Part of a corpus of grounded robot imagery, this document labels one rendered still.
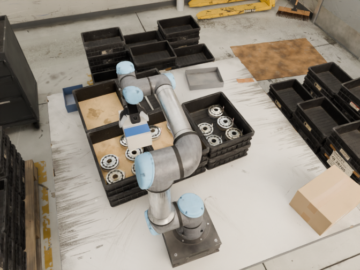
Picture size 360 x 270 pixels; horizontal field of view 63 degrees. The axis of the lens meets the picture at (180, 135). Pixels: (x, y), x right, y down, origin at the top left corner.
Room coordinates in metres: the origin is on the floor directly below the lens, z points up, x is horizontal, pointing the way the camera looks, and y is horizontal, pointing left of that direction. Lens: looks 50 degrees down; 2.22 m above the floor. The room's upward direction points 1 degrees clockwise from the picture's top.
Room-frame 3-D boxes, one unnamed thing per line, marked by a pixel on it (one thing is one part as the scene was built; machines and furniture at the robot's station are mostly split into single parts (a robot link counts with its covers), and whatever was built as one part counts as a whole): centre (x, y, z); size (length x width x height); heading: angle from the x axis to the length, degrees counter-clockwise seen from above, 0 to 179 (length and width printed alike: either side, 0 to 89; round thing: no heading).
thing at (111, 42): (2.64, 0.80, 0.37); 0.40 x 0.30 x 0.45; 110
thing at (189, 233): (0.61, -0.06, 0.85); 0.15 x 0.15 x 0.10
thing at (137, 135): (1.00, 0.23, 1.09); 0.20 x 0.12 x 0.09; 20
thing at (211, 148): (1.24, -0.22, 0.92); 0.40 x 0.30 x 0.02; 26
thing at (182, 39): (2.92, 0.04, 0.37); 0.40 x 0.30 x 0.45; 110
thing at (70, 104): (1.59, 0.77, 0.74); 0.20 x 0.15 x 0.07; 22
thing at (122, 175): (0.84, 0.34, 0.86); 0.10 x 0.10 x 0.01
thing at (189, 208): (0.61, -0.05, 0.97); 0.13 x 0.12 x 0.14; 110
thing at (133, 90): (0.93, 0.19, 1.40); 0.11 x 0.11 x 0.08; 20
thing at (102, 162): (0.94, 0.39, 0.86); 0.10 x 0.10 x 0.01
